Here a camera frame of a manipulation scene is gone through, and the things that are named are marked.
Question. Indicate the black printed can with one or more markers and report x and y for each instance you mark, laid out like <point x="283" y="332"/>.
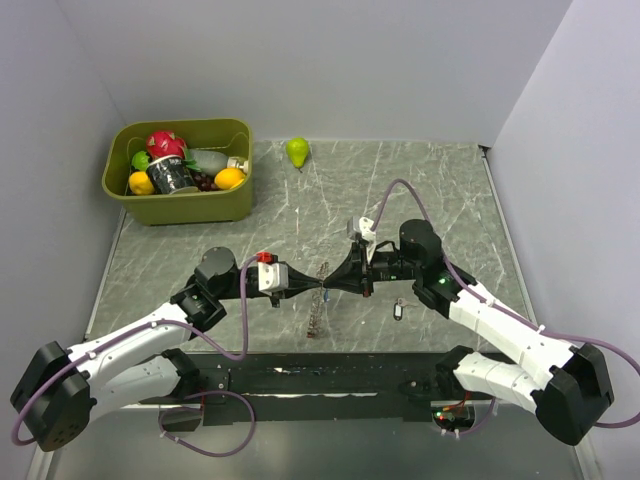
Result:
<point x="169" y="175"/>

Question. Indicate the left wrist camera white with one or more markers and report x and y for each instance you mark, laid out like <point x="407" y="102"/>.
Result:
<point x="272" y="274"/>

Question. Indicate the orange fruit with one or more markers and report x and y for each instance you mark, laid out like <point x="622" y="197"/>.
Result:
<point x="229" y="178"/>

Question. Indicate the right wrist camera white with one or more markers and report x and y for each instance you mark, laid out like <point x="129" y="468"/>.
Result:
<point x="360" y="230"/>

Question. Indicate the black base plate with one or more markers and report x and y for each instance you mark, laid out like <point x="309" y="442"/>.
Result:
<point x="324" y="386"/>

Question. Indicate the olive green plastic bin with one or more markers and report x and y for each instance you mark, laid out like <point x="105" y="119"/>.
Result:
<point x="227" y="135"/>

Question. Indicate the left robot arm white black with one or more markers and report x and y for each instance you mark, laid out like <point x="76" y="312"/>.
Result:
<point x="64" y="389"/>

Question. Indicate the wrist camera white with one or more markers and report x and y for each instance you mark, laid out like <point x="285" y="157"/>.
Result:
<point x="272" y="274"/>
<point x="360" y="230"/>

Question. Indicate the red dragon fruit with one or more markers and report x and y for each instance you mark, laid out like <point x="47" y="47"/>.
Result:
<point x="165" y="143"/>

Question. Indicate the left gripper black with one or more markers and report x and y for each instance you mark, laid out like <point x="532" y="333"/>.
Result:
<point x="298" y="283"/>

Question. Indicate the clear plastic bottle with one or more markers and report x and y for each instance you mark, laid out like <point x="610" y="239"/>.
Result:
<point x="211" y="162"/>

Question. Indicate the green lime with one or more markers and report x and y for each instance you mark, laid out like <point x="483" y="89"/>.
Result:
<point x="140" y="161"/>

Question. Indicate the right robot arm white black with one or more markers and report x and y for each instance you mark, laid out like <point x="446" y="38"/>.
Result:
<point x="566" y="386"/>

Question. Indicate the green pear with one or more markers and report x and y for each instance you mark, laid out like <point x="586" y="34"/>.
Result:
<point x="297" y="150"/>

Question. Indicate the yellow lemon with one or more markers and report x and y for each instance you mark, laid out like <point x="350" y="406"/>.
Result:
<point x="140" y="184"/>

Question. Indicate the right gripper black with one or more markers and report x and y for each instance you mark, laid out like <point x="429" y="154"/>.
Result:
<point x="355" y="273"/>

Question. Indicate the dark red grapes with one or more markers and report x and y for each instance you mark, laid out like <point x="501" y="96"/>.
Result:
<point x="204" y="182"/>

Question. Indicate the black tag key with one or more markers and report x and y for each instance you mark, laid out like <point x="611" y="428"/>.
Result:
<point x="400" y="306"/>

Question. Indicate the metal disc with key rings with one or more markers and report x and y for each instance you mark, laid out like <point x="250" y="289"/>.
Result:
<point x="317" y="302"/>

